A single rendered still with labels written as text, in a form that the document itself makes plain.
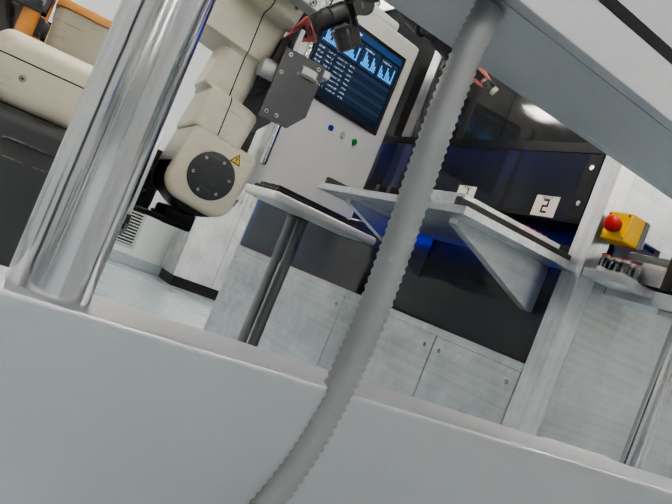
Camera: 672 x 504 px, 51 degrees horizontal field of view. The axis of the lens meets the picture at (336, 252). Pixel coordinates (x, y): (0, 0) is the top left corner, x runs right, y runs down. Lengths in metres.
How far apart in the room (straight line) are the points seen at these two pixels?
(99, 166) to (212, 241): 6.33
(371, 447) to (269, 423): 0.09
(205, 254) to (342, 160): 4.29
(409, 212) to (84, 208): 0.21
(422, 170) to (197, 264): 6.27
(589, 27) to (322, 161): 2.00
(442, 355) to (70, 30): 1.29
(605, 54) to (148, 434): 0.42
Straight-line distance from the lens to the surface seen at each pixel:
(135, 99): 0.43
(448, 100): 0.51
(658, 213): 2.04
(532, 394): 1.84
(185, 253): 6.68
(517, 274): 1.84
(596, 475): 0.71
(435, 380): 2.08
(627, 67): 0.60
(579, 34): 0.56
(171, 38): 0.44
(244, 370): 0.46
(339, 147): 2.55
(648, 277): 1.87
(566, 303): 1.84
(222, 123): 1.54
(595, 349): 1.96
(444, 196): 1.70
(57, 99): 1.34
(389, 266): 0.48
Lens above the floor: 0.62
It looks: 2 degrees up
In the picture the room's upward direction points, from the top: 22 degrees clockwise
